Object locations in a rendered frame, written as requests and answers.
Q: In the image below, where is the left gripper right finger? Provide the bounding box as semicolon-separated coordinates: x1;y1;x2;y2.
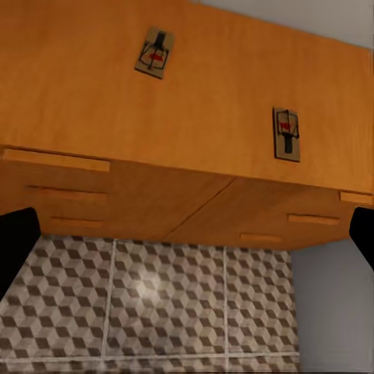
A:
349;206;374;270

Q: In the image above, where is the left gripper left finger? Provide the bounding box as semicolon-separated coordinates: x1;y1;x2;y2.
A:
0;207;41;302

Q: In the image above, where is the mousetrap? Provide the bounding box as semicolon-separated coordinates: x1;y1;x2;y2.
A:
273;107;302;163
134;25;175;79

